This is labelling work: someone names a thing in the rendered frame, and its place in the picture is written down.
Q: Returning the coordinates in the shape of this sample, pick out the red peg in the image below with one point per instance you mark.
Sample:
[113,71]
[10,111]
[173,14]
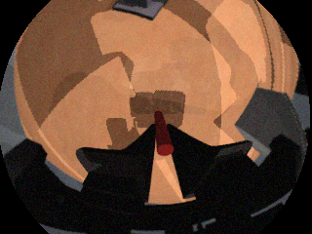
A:
[164,144]

